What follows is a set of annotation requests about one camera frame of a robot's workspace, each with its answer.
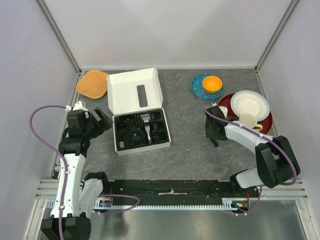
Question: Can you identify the white clipper kit box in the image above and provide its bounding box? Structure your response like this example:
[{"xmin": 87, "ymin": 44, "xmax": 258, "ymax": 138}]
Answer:
[{"xmin": 107, "ymin": 67, "xmax": 171, "ymax": 156}]

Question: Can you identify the dark red plate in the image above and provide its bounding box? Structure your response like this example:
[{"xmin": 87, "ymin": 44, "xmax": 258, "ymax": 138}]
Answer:
[{"xmin": 218, "ymin": 92, "xmax": 273, "ymax": 135}]

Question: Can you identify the teal dotted plate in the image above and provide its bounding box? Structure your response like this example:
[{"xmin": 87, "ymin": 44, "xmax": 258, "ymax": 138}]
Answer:
[{"xmin": 191, "ymin": 73, "xmax": 225, "ymax": 100}]

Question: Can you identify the silver black hair clipper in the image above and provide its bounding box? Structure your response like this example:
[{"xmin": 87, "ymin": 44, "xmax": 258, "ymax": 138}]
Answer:
[{"xmin": 140, "ymin": 114, "xmax": 152, "ymax": 145}]

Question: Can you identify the black comb attachment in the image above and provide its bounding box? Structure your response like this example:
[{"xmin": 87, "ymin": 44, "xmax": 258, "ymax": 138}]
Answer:
[{"xmin": 210, "ymin": 139, "xmax": 219, "ymax": 148}]

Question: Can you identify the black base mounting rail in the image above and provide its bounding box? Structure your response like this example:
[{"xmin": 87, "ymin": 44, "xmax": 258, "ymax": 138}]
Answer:
[{"xmin": 102, "ymin": 179, "xmax": 259, "ymax": 207}]

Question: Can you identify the pale yellow mug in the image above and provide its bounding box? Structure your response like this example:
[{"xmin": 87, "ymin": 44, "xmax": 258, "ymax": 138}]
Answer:
[{"xmin": 239, "ymin": 113, "xmax": 263, "ymax": 132}]

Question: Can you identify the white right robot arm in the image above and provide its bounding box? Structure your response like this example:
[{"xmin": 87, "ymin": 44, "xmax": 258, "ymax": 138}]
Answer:
[{"xmin": 204, "ymin": 105, "xmax": 301, "ymax": 197}]

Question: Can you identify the woven orange tray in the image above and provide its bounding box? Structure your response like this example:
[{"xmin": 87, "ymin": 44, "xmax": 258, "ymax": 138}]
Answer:
[{"xmin": 76, "ymin": 69, "xmax": 109, "ymax": 100}]

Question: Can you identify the orange bowl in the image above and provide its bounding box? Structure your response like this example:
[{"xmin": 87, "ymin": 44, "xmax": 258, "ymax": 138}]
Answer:
[{"xmin": 202, "ymin": 75, "xmax": 223, "ymax": 94}]

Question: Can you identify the black clipper guard comb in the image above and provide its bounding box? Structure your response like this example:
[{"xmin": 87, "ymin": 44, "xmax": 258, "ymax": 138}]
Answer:
[
  {"xmin": 153, "ymin": 131, "xmax": 167, "ymax": 143},
  {"xmin": 152, "ymin": 121, "xmax": 164, "ymax": 131},
  {"xmin": 150, "ymin": 111, "xmax": 163, "ymax": 121}
]

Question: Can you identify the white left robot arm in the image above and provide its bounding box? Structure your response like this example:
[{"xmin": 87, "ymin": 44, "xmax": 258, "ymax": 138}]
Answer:
[{"xmin": 40, "ymin": 101, "xmax": 113, "ymax": 240}]

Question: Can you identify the white paper bowl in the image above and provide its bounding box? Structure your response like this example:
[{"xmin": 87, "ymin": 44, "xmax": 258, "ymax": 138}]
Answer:
[{"xmin": 230, "ymin": 90, "xmax": 270, "ymax": 122}]

